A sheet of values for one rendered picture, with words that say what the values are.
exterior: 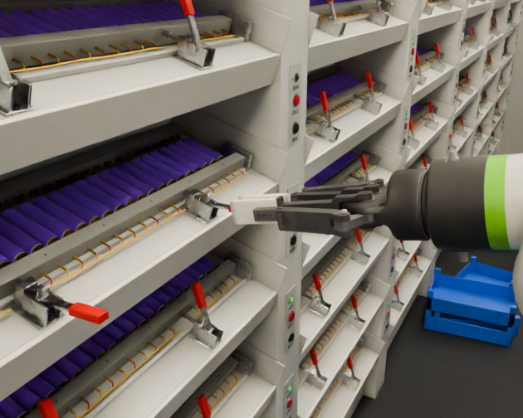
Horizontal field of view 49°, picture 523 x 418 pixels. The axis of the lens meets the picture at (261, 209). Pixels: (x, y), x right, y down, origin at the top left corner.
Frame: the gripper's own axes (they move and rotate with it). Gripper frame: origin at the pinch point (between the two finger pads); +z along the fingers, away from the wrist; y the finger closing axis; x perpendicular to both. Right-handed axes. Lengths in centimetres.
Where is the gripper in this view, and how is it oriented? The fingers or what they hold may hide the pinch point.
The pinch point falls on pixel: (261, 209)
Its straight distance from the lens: 69.8
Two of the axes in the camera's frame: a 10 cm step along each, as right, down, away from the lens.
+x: -1.8, -9.4, -2.7
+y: 4.7, -3.3, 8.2
